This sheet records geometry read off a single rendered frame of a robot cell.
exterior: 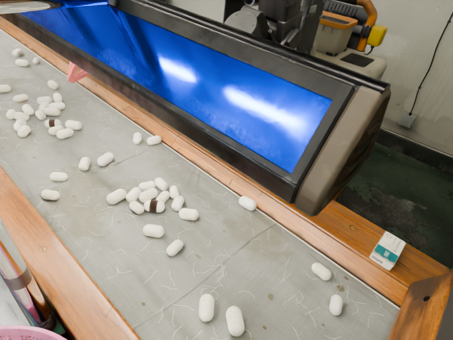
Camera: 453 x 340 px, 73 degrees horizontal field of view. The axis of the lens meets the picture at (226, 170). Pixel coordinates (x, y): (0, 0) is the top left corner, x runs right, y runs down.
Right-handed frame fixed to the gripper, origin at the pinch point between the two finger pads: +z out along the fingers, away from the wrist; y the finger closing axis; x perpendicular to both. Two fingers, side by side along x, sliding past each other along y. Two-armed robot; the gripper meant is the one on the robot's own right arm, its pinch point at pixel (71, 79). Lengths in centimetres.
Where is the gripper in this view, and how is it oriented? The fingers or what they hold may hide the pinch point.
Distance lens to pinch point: 89.0
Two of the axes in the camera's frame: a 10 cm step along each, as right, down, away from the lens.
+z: -5.8, 8.1, -0.5
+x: 3.5, 3.0, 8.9
